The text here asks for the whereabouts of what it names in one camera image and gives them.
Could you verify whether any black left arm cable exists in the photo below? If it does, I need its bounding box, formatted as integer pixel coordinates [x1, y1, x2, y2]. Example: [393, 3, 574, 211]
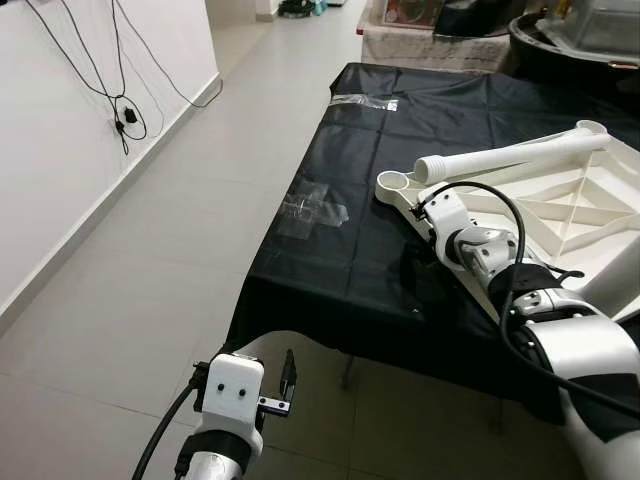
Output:
[132, 380, 201, 480]

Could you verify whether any red printed box orange lid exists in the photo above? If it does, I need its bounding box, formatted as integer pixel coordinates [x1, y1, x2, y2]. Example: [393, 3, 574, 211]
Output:
[380, 0, 441, 29]

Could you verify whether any black bag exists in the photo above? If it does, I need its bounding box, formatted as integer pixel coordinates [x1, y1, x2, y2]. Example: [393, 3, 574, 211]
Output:
[435, 0, 531, 39]

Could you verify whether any looped black wall cable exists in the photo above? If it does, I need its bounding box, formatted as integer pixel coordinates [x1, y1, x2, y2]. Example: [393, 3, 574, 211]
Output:
[25, 0, 149, 156]

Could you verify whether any white plastic children table top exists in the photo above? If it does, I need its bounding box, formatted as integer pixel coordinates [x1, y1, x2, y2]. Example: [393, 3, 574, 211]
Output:
[375, 120, 640, 301]

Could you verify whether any beige quilted cover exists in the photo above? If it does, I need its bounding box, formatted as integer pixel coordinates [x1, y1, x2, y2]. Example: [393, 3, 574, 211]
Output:
[360, 15, 521, 73]

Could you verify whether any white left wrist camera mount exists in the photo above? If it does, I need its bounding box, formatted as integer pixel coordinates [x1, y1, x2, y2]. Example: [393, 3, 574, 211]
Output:
[195, 352, 266, 441]

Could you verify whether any black floor cable bundle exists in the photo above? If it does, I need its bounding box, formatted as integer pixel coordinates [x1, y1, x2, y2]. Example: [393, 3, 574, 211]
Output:
[278, 0, 316, 19]

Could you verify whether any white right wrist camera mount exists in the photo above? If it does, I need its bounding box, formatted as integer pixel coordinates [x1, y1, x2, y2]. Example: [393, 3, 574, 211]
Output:
[418, 188, 471, 246]

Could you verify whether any long black wall cable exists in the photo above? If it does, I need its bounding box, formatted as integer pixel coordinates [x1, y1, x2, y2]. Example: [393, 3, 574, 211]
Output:
[110, 0, 223, 109]

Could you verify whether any translucent plastic container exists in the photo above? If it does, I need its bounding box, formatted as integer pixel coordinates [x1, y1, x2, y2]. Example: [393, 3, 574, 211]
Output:
[545, 0, 640, 56]

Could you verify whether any clear adhesive tape patch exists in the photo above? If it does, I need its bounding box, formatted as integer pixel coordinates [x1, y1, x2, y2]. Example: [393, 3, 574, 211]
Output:
[328, 92, 401, 113]

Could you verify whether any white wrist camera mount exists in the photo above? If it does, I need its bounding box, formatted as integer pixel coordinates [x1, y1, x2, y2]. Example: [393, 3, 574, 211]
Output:
[195, 352, 266, 441]
[418, 188, 471, 246]

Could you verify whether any black table cloth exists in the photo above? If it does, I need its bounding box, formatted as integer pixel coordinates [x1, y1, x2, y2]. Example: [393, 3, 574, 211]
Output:
[228, 62, 640, 426]

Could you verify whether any white plastic table leg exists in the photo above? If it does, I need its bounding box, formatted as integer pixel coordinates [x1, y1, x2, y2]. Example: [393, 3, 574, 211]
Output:
[590, 232, 640, 313]
[413, 125, 611, 184]

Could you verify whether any grey metal table leg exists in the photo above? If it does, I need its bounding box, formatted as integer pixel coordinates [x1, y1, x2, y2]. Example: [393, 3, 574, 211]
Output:
[340, 352, 358, 391]

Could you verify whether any cross-shaped clear tape patch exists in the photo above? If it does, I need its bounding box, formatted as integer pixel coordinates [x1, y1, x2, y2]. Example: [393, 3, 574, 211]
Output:
[275, 182, 351, 241]

